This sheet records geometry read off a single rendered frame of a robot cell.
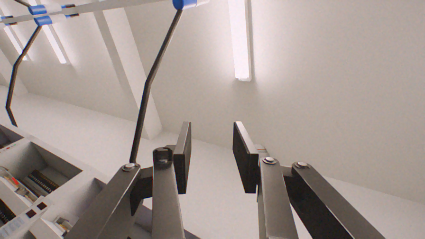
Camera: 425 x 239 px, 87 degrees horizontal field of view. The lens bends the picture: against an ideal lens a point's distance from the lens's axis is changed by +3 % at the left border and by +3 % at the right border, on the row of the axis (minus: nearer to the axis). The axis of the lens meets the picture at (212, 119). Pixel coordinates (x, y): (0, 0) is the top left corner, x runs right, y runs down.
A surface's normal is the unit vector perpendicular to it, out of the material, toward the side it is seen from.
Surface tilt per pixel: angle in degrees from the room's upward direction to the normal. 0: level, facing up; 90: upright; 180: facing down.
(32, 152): 90
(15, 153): 90
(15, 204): 108
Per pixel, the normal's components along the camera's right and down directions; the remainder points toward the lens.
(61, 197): -0.15, -0.85
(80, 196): 0.83, 0.18
